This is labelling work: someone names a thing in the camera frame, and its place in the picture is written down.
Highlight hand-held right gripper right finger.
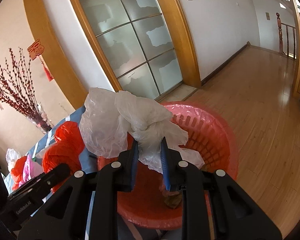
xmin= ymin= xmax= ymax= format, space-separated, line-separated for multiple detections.
xmin=161 ymin=138 xmax=283 ymax=240

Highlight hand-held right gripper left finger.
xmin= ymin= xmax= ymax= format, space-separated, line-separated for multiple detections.
xmin=17 ymin=139 xmax=140 ymax=240

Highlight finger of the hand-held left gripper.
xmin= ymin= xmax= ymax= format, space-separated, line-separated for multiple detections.
xmin=7 ymin=164 xmax=70 ymax=201

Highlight red plastic basket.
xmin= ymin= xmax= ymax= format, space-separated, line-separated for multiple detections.
xmin=97 ymin=101 xmax=240 ymax=230

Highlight pink plastic bag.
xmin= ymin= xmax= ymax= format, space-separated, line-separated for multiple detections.
xmin=19 ymin=155 xmax=44 ymax=187

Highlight small red plastic bag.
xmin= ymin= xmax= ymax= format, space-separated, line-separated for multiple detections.
xmin=10 ymin=156 xmax=28 ymax=190

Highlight brown crumpled paper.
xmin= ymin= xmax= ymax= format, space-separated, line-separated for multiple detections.
xmin=164 ymin=190 xmax=183 ymax=209

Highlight small white plastic bag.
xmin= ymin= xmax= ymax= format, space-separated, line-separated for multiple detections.
xmin=5 ymin=148 xmax=22 ymax=170

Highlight glass vase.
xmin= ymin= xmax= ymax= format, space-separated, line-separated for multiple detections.
xmin=26 ymin=105 xmax=54 ymax=134

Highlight red berry branches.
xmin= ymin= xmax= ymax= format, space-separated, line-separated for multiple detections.
xmin=0 ymin=47 xmax=44 ymax=120

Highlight frosted glass sliding door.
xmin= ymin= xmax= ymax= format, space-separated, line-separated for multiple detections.
xmin=77 ymin=0 xmax=183 ymax=100

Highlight wooden stair railing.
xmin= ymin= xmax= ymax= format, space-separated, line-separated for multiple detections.
xmin=276 ymin=12 xmax=297 ymax=59

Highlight red knot wall ornament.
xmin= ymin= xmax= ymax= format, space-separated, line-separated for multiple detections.
xmin=27 ymin=39 xmax=54 ymax=82

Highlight wooden door frame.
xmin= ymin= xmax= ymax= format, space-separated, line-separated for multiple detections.
xmin=22 ymin=0 xmax=202 ymax=114

